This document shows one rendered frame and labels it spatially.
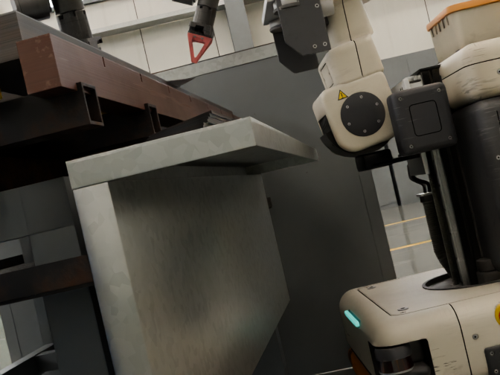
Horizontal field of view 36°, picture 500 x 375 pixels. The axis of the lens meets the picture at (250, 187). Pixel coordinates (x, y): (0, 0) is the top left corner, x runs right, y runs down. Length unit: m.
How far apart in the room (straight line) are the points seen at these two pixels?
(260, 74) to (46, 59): 1.63
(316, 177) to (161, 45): 8.77
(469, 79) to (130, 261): 1.08
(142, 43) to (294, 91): 8.75
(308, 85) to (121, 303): 1.71
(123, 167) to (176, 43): 10.29
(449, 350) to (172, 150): 1.01
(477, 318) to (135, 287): 0.99
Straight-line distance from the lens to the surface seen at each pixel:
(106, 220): 0.82
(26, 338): 2.73
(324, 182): 2.44
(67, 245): 0.96
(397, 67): 10.60
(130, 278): 0.82
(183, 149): 0.80
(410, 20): 11.40
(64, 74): 0.90
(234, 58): 2.49
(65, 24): 1.52
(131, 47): 11.15
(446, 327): 1.67
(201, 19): 2.14
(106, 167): 0.82
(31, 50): 0.90
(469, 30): 1.91
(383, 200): 10.42
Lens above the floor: 0.60
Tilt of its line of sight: level
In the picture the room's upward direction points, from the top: 13 degrees counter-clockwise
